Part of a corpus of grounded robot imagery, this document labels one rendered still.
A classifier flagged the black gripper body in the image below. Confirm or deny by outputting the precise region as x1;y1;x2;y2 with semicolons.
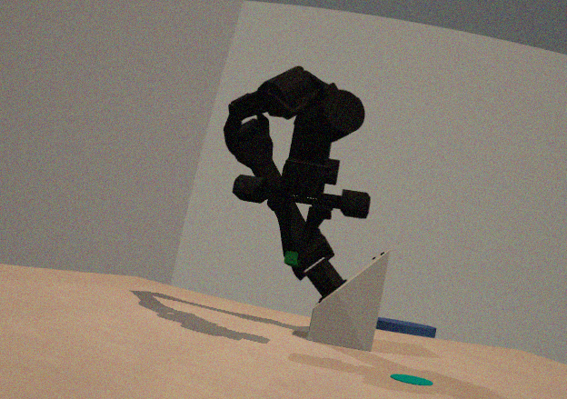
232;143;371;219

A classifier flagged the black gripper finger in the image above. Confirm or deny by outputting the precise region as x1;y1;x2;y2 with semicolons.
267;200;292;257
298;206;332;259

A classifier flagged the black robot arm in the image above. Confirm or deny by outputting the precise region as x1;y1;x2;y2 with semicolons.
224;66;365;300

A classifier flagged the green post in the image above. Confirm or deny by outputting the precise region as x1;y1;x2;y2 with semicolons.
284;251;302;267

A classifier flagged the cyan circle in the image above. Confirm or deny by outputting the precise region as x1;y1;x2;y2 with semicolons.
390;374;433;385

